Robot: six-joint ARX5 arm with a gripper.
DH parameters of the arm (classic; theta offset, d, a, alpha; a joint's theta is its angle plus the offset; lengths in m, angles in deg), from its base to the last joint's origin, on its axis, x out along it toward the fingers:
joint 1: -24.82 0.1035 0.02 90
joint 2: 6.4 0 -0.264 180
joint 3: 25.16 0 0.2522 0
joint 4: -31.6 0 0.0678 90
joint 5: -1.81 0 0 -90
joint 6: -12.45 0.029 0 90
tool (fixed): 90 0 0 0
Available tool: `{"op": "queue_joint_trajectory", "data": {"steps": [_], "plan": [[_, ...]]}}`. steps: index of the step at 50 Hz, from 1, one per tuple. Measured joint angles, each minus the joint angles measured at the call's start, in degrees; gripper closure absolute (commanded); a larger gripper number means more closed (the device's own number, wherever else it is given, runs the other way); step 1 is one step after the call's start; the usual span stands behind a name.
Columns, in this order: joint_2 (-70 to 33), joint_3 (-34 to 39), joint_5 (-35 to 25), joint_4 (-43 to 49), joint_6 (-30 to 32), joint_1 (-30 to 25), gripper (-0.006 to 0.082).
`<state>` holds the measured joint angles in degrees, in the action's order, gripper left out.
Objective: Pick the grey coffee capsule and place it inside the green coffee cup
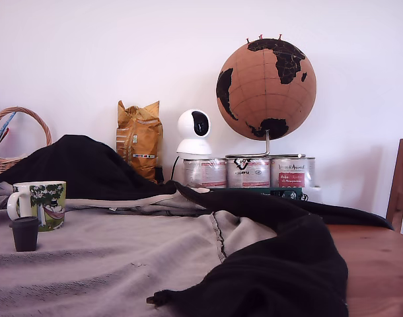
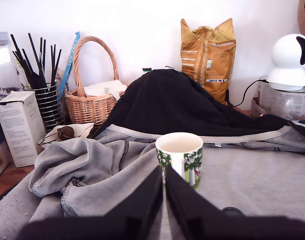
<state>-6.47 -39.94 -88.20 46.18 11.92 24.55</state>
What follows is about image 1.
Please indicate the orange-brown coffee bag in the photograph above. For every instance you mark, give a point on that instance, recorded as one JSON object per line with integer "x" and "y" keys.
{"x": 138, "y": 142}

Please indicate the silver tin red label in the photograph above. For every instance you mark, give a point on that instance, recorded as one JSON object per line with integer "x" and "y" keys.
{"x": 292, "y": 173}
{"x": 205, "y": 173}

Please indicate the silver tin black logo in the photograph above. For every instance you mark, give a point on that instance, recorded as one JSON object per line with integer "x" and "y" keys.
{"x": 248, "y": 173}

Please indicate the dark green flat box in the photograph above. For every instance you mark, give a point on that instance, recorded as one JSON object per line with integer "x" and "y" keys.
{"x": 251, "y": 191}

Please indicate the metal globe stand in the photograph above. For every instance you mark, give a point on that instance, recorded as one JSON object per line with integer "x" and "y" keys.
{"x": 267, "y": 147}

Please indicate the cork globe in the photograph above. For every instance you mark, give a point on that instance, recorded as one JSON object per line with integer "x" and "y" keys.
{"x": 254, "y": 89}

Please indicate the black fleece cloth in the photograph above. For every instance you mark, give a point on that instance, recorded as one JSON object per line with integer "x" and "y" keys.
{"x": 89, "y": 165}

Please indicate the grey knit cloth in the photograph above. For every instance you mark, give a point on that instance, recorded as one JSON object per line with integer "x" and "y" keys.
{"x": 105, "y": 264}

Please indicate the blue pen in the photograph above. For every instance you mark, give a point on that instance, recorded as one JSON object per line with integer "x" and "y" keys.
{"x": 7, "y": 123}

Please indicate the red pen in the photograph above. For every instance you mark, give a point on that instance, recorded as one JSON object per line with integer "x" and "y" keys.
{"x": 2, "y": 134}

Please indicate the wooden chair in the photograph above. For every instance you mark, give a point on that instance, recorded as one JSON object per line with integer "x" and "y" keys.
{"x": 401, "y": 185}

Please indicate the white dome security camera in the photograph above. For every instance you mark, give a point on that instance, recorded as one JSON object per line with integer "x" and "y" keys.
{"x": 188, "y": 127}

